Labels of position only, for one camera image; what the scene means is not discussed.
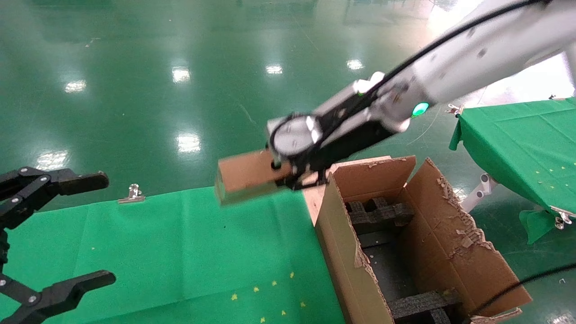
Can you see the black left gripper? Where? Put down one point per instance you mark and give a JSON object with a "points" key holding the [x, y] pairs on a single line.
{"points": [[2, 247]]}

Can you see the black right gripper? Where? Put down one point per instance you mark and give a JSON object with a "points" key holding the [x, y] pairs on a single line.
{"points": [[351, 135]]}

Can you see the small long cardboard box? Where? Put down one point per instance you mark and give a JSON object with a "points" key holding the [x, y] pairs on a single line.
{"points": [[247, 175]]}

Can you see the large open cardboard carton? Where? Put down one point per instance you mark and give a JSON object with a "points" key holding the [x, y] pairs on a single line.
{"points": [[450, 243]]}

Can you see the silver metal binder clip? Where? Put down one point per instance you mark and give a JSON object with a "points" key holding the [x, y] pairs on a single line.
{"points": [[132, 194], [555, 97], [561, 218], [455, 109]]}

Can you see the large green table cloth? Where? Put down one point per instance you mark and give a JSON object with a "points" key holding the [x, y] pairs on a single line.
{"points": [[157, 252]]}

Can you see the black foam insert block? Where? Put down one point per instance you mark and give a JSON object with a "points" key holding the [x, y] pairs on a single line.
{"points": [[382, 212], [418, 304]]}

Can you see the black foam bottom liner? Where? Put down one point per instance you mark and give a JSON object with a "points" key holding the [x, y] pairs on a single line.
{"points": [[391, 270]]}

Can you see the white metal table leg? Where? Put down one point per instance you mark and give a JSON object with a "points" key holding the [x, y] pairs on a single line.
{"points": [[479, 191]]}

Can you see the green cloth with hanging corner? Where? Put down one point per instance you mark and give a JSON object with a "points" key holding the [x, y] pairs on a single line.
{"points": [[526, 144]]}

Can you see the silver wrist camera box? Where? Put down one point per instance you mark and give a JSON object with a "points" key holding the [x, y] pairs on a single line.
{"points": [[366, 83]]}

